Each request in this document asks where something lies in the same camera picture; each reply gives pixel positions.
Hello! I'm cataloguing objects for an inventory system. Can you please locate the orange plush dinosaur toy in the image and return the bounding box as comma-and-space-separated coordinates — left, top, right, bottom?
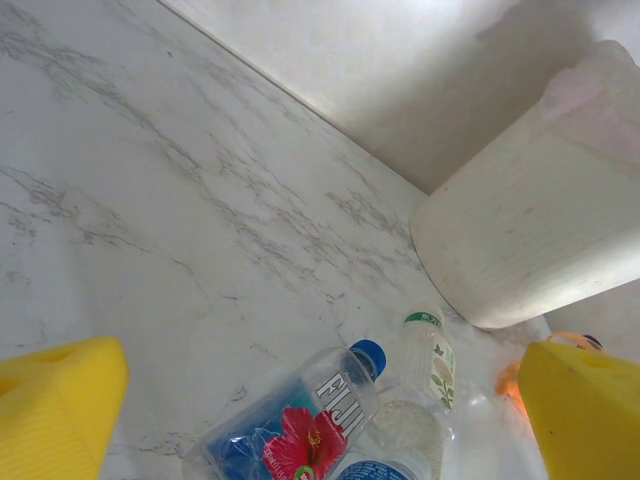
496, 330, 607, 401

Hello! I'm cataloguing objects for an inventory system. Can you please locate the large blue label water bottle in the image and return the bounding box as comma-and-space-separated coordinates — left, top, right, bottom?
333, 446, 435, 480

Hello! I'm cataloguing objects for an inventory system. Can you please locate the clear unlabelled plastic bottle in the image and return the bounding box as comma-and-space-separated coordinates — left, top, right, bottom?
369, 377, 506, 480

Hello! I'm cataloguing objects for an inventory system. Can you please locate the translucent plastic bin liner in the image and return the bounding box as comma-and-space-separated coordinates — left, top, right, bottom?
541, 39, 640, 166

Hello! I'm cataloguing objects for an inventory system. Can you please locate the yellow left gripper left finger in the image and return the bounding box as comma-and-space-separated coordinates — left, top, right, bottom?
0, 335, 130, 480

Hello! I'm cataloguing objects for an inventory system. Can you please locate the clear bottle red flower label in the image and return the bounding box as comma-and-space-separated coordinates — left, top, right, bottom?
182, 339, 389, 480

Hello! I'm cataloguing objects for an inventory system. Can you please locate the clear bottle white green label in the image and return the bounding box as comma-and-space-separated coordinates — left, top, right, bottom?
399, 303, 459, 415

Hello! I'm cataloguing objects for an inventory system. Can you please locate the white plastic bin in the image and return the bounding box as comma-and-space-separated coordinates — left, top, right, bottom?
409, 39, 640, 331

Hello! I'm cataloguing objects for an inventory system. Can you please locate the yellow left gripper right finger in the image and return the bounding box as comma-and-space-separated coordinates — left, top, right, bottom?
517, 341, 640, 480

